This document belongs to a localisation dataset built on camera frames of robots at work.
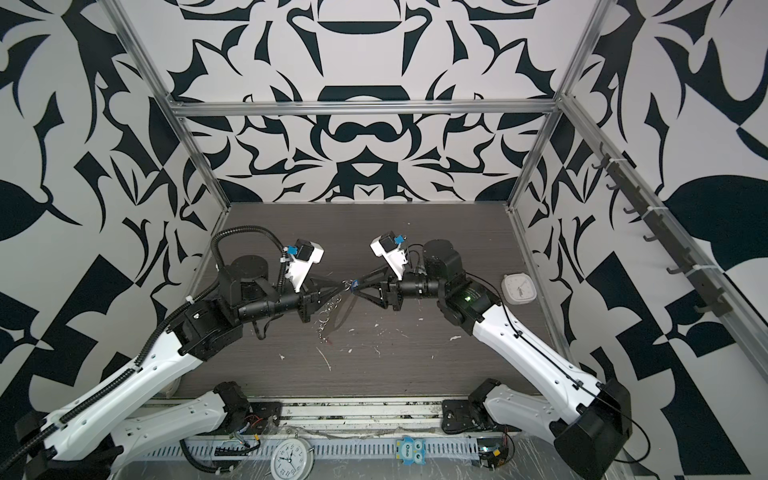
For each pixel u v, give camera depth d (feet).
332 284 2.02
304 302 1.75
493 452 2.33
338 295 2.03
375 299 2.00
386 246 1.88
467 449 2.34
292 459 2.17
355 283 2.13
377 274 2.09
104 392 1.32
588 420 1.25
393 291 1.86
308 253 1.78
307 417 2.49
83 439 1.27
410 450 2.28
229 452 2.39
